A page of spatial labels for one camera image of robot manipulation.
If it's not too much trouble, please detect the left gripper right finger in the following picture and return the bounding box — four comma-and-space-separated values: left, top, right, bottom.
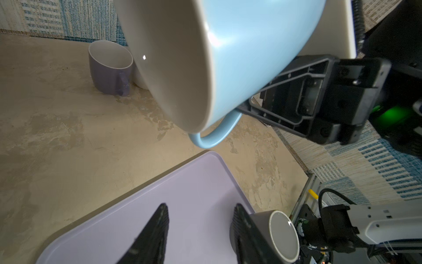
232, 203, 282, 264

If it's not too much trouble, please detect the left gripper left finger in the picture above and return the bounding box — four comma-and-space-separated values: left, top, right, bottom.
118, 203, 170, 264

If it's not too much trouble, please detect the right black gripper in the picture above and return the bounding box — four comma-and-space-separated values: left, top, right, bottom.
237, 55, 392, 145

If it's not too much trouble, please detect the grey mug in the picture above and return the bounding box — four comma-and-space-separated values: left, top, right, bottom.
230, 210, 300, 264

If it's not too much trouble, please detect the light blue mug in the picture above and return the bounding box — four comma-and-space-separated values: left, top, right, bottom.
114, 1, 325, 149

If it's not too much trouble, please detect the cream mug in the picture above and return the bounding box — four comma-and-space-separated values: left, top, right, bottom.
131, 63, 149, 90

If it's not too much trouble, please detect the purple mug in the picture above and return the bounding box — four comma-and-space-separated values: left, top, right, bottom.
88, 40, 134, 96

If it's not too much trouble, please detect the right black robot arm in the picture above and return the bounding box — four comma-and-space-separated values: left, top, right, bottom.
238, 1, 422, 253

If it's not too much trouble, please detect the lavender plastic tray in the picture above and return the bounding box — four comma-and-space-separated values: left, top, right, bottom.
37, 151, 253, 264

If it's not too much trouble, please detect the white yellow pen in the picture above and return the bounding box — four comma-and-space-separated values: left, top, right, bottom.
308, 189, 319, 201

